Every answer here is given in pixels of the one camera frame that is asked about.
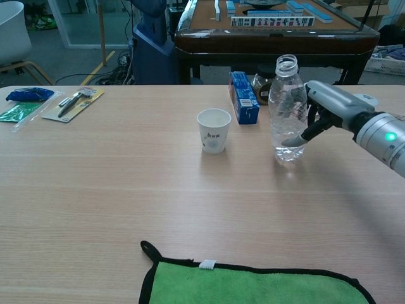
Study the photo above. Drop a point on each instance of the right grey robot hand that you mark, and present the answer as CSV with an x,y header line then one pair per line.
x,y
335,101

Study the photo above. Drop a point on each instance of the transparent plastic water bottle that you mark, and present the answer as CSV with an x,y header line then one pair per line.
x,y
286,126

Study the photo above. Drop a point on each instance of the blue robot base column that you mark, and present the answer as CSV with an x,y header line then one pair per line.
x,y
152,54

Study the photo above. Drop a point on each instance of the white paper cup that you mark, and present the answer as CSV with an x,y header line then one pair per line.
x,y
214,133

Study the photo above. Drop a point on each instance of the white round coaster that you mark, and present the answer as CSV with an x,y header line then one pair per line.
x,y
368,97

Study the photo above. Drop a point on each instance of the white plastic basket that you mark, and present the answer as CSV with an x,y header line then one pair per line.
x,y
386,66

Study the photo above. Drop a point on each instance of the glass jar black lid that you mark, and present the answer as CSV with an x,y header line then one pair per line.
x,y
261,87

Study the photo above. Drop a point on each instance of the black bag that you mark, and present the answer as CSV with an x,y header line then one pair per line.
x,y
392,35

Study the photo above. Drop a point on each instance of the blue cardboard box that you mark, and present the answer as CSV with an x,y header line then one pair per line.
x,y
245,104

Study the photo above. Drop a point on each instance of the long blue mahjong tile row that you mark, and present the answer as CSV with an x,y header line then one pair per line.
x,y
311,11

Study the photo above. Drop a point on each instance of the dark wooden mahjong table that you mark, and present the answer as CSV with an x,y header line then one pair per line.
x,y
253,44

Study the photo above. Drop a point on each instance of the white-faced mahjong tile row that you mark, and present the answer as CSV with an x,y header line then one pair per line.
x,y
272,21

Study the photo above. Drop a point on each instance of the short blue mahjong tile row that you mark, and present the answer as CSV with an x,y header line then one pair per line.
x,y
269,13

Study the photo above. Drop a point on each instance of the green microfiber cloth black trim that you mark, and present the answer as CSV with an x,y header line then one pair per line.
x,y
246,285

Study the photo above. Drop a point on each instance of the wooden pole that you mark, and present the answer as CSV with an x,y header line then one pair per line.
x,y
102,31

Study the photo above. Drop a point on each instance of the yellow pen blister card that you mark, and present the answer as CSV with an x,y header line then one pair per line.
x,y
82,103

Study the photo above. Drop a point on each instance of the clear plastic sleeve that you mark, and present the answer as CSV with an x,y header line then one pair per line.
x,y
31,118

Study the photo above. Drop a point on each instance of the blue plastic packet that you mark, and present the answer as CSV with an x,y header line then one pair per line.
x,y
28,94

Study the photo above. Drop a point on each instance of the green foil packet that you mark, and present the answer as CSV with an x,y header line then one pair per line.
x,y
16,112

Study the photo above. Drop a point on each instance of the white shell chair wooden legs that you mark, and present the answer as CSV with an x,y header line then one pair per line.
x,y
12,31

